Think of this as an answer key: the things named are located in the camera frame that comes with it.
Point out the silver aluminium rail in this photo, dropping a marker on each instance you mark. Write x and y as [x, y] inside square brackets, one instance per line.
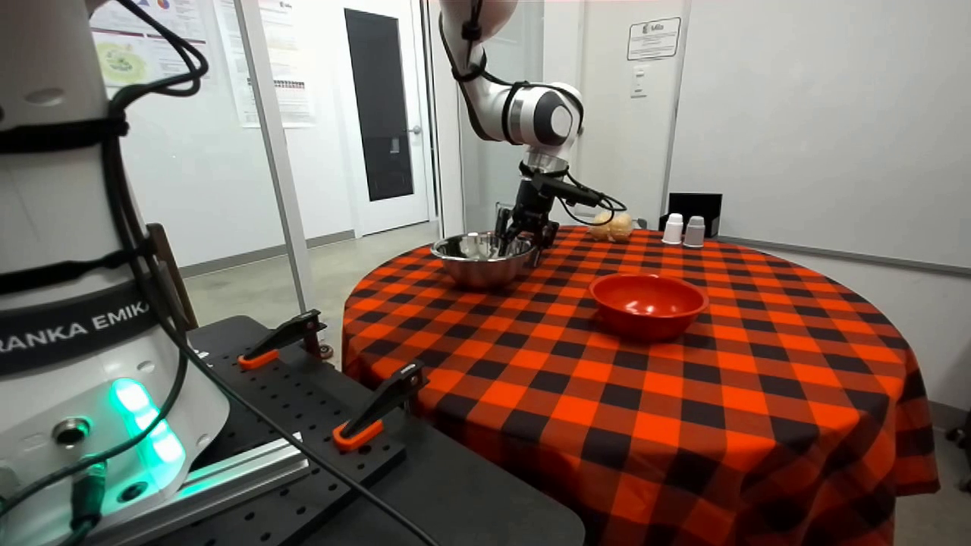
[231, 472]

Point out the black orange clamp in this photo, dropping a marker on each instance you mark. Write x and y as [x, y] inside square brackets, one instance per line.
[283, 337]
[376, 412]

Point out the white door sign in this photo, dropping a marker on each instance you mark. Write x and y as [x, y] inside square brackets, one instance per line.
[654, 37]

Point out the white shaker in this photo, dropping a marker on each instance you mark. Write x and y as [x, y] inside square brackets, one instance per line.
[671, 232]

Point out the red bowl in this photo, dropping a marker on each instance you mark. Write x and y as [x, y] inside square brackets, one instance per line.
[647, 309]

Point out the beige round ball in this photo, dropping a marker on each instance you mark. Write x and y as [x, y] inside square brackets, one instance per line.
[622, 227]
[599, 228]

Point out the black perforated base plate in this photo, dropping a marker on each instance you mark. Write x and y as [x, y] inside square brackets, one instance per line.
[455, 495]

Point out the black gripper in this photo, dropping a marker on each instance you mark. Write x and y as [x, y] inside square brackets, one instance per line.
[534, 201]

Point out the wall poster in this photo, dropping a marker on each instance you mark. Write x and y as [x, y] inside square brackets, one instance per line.
[132, 55]
[289, 71]

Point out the stainless steel bowl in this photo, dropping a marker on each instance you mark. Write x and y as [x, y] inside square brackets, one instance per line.
[474, 269]

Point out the white door with dark window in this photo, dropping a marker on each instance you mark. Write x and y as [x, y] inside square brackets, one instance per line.
[379, 103]

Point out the aluminium frame pole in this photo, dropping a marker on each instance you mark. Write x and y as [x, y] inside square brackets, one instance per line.
[278, 163]

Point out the clear shaker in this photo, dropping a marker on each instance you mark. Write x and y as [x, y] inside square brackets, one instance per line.
[696, 232]

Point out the red black checked tablecloth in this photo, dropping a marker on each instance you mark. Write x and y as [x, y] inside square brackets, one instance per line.
[647, 426]

